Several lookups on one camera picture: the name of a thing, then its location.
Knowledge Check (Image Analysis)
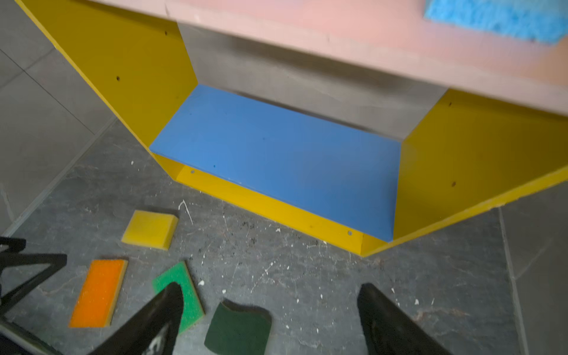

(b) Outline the bright green yellow sponge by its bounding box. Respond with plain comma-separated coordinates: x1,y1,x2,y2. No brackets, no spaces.
152,261,205,334

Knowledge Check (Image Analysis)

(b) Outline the orange yellow sponge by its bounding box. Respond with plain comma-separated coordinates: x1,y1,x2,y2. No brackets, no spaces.
68,259,128,328

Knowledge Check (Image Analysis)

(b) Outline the dark green wavy sponge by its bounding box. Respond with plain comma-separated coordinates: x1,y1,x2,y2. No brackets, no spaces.
204,299,272,355

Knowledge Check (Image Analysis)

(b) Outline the small yellow sponge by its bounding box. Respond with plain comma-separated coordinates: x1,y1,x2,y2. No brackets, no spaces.
121,210,179,251

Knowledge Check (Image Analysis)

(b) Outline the light blue sponge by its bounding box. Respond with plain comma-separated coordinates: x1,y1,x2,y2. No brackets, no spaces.
424,0,567,45

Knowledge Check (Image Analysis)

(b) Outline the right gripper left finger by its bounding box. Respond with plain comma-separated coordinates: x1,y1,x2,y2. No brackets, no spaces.
92,282,183,354

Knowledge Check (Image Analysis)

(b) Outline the yellow shelf with coloured boards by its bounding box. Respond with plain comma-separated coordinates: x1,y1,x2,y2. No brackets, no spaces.
19,1,567,257

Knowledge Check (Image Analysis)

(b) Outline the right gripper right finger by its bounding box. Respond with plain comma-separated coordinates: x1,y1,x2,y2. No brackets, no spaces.
357,283,449,354

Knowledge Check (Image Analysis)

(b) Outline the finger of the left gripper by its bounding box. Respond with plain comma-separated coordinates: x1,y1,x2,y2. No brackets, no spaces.
0,237,27,253
1,252,67,316

